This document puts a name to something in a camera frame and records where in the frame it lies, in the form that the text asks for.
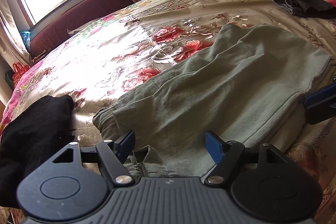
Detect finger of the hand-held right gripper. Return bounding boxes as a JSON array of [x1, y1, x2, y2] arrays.
[[299, 81, 336, 125]]

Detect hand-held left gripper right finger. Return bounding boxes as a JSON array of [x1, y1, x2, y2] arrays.
[[205, 131, 288, 186]]

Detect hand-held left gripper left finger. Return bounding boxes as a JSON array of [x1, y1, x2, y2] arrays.
[[53, 130, 136, 187]]

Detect green pants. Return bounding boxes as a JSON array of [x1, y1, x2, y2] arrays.
[[92, 23, 334, 178]]

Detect floral bedspread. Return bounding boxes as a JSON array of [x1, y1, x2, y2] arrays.
[[0, 0, 336, 224]]

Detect black garment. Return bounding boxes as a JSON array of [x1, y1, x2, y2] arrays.
[[0, 95, 76, 210]]

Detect red bag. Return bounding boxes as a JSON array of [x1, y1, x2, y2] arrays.
[[12, 63, 30, 86]]

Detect blue bag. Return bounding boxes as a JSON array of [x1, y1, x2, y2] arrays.
[[20, 30, 32, 50]]

